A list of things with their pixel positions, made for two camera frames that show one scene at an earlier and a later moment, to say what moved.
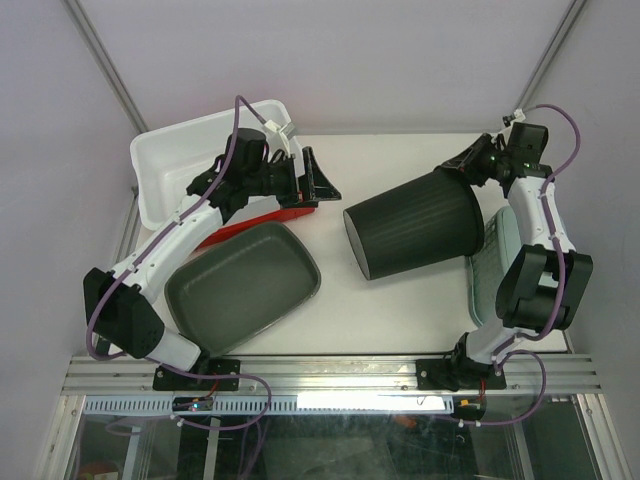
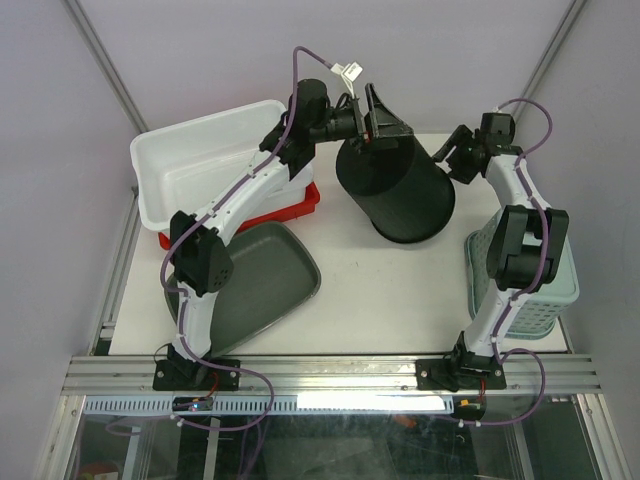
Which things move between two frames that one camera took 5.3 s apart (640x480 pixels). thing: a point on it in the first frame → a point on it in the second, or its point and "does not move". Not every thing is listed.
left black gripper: [318, 186] → [381, 122]
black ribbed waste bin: [432, 220] → [401, 189]
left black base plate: [168, 380] does not move
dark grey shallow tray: [236, 286] does not move
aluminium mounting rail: [329, 375] does not move
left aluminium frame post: [88, 34] does not move
